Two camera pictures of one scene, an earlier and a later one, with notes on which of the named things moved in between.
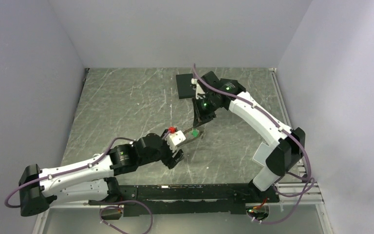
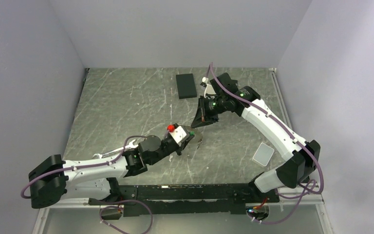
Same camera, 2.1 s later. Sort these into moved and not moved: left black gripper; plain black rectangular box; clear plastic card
Moved: left black gripper
Not moved: clear plastic card; plain black rectangular box
